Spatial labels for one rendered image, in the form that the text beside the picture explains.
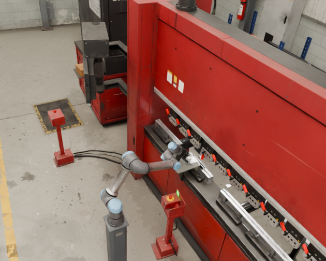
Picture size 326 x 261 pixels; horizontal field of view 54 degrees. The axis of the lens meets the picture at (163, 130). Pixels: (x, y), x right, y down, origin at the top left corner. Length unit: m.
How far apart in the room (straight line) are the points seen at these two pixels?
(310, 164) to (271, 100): 0.47
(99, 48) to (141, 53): 0.41
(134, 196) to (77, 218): 0.75
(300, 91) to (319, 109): 0.15
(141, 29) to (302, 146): 1.85
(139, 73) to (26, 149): 2.34
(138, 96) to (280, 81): 1.81
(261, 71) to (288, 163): 0.63
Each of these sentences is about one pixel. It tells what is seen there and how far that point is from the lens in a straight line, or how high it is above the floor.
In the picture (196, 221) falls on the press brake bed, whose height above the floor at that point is 0.46.
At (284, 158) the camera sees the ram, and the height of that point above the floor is 1.77.
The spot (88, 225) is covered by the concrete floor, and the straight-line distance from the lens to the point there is 3.93.
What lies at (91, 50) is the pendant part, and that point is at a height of 1.84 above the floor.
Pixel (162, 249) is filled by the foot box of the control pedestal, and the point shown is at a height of 0.12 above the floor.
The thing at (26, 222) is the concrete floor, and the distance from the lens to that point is 4.11.
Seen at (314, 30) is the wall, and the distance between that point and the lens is 7.28.
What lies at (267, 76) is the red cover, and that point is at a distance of 2.18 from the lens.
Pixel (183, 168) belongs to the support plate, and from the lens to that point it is 3.12.
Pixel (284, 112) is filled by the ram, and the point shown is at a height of 2.07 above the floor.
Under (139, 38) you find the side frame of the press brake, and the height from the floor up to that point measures 1.98.
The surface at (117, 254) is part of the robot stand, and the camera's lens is 3.25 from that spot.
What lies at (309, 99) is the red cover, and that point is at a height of 2.25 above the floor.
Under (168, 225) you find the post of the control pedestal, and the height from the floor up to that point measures 0.46.
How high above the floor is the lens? 3.16
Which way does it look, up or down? 37 degrees down
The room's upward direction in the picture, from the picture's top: 5 degrees clockwise
